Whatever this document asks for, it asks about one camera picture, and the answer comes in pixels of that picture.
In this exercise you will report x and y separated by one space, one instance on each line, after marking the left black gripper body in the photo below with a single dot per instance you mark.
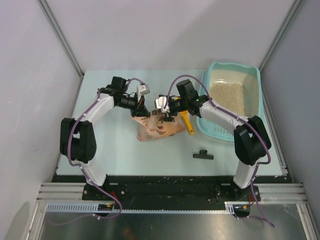
130 103

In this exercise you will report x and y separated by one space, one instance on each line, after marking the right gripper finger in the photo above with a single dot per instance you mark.
172 118
166 118

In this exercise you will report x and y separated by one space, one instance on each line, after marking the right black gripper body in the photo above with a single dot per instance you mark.
178 105

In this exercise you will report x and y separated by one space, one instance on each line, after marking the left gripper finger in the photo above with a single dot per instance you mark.
137 113
145 112

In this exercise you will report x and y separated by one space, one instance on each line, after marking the yellow plastic litter scoop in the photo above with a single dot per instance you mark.
183 122

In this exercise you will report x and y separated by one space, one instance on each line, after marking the pink cat litter bag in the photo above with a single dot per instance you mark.
155 127

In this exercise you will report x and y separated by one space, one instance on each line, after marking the black bag clip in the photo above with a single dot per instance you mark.
203 154

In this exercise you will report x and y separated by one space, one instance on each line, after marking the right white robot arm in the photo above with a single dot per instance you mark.
251 140

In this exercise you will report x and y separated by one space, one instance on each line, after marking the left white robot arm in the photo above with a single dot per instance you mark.
77 135

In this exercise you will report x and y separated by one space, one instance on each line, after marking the clean litter in box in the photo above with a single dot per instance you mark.
231 96

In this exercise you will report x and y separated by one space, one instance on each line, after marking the teal plastic litter box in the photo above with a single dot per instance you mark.
217 122

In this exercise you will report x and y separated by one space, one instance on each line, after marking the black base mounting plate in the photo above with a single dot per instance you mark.
220 188

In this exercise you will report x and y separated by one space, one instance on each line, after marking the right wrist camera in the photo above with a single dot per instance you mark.
161 103

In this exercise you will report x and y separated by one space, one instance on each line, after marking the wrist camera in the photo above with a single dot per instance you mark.
161 103
141 90

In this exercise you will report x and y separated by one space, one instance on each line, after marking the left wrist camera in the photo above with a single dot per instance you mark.
141 90

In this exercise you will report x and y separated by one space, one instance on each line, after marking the grey slotted cable duct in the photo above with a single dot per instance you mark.
88 208

